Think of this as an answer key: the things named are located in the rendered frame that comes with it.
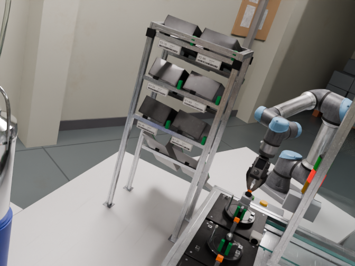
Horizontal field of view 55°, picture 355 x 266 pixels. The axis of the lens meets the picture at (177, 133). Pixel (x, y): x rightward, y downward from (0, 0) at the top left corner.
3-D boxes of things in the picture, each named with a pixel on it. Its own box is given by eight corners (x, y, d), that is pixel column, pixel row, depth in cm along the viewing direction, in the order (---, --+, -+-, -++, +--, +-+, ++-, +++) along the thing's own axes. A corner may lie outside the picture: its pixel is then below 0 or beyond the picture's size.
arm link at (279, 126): (295, 123, 143) (283, 124, 137) (284, 146, 147) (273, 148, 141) (280, 115, 148) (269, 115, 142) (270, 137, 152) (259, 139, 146)
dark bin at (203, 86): (204, 106, 152) (212, 92, 152) (229, 119, 147) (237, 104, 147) (182, 87, 127) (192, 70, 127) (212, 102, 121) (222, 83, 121)
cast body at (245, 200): (240, 200, 152) (245, 188, 149) (249, 205, 151) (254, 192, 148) (235, 209, 145) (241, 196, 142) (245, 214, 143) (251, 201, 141)
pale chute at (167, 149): (156, 159, 172) (161, 152, 173) (177, 171, 167) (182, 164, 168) (141, 132, 148) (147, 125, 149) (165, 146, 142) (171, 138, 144)
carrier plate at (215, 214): (219, 195, 165) (221, 192, 164) (266, 218, 159) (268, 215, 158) (204, 220, 144) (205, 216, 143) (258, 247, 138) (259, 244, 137)
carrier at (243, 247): (203, 222, 143) (212, 198, 138) (257, 250, 137) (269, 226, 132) (181, 257, 121) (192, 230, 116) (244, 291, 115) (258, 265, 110)
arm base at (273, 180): (275, 177, 216) (281, 164, 212) (292, 192, 205) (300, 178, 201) (259, 178, 207) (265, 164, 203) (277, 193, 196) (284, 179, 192)
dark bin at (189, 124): (193, 138, 159) (201, 124, 159) (217, 150, 153) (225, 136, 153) (170, 125, 133) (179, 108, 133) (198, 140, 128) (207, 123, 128)
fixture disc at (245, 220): (227, 201, 159) (229, 198, 158) (255, 215, 155) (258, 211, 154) (220, 216, 146) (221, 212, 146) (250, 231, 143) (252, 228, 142)
